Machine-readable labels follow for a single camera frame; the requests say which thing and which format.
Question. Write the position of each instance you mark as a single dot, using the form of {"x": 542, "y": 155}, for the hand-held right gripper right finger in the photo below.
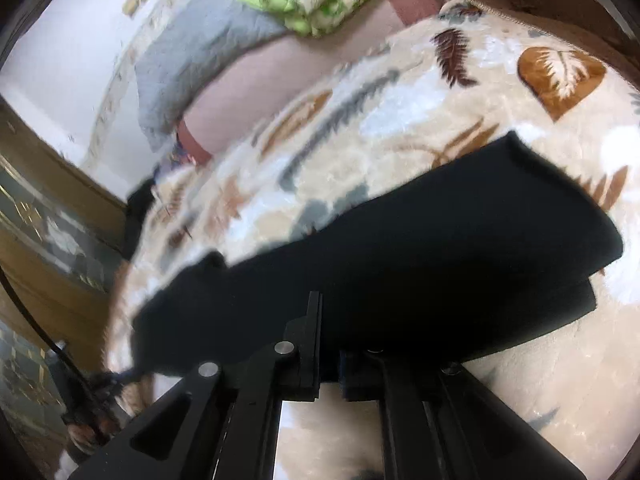
{"x": 360, "y": 375}

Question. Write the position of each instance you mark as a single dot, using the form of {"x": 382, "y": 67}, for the black pants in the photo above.
{"x": 400, "y": 260}

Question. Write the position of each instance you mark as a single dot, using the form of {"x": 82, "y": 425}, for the pink folded blanket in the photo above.
{"x": 280, "y": 75}

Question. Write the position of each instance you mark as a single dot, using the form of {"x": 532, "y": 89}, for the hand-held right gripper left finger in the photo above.
{"x": 302, "y": 360}

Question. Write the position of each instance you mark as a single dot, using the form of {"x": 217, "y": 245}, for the wooden door with glass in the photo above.
{"x": 45, "y": 240}

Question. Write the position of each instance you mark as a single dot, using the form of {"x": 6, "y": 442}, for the leaf print fleece blanket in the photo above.
{"x": 400, "y": 110}

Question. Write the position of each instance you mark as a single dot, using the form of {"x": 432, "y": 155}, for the grey quilted blanket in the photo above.
{"x": 200, "y": 50}

